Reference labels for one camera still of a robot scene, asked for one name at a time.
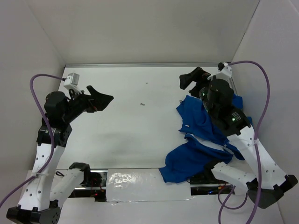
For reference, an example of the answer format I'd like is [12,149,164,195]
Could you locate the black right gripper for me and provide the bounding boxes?
[179,66,215,116]

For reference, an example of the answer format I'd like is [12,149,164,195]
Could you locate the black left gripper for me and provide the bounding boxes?
[63,85,114,123]

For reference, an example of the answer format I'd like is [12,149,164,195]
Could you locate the blue zip-up jacket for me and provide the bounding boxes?
[159,96,244,183]

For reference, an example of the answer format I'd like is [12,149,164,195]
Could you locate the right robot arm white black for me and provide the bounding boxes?
[179,63,298,209]

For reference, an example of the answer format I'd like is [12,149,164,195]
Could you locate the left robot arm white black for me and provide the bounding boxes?
[7,85,114,224]

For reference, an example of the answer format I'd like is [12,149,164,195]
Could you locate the silver reflective tape sheet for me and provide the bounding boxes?
[106,168,194,203]

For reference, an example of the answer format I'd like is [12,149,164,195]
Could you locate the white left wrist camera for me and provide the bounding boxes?
[64,73,79,91]

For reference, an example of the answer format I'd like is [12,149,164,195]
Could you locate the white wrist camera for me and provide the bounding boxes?
[64,73,79,91]
[207,62,232,81]

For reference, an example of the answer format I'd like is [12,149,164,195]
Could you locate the aluminium table edge rail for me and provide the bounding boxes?
[63,63,218,98]

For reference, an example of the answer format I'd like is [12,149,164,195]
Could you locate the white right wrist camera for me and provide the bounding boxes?
[207,62,232,81]

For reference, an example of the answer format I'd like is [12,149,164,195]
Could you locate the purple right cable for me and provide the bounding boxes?
[217,60,271,224]

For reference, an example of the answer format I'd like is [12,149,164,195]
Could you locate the purple cable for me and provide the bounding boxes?
[217,60,271,224]
[0,73,68,206]

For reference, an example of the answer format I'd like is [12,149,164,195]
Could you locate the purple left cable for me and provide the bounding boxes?
[0,73,68,206]

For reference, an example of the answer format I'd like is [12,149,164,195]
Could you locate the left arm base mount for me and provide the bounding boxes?
[55,170,108,202]

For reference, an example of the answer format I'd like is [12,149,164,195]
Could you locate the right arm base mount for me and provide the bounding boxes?
[187,172,232,196]

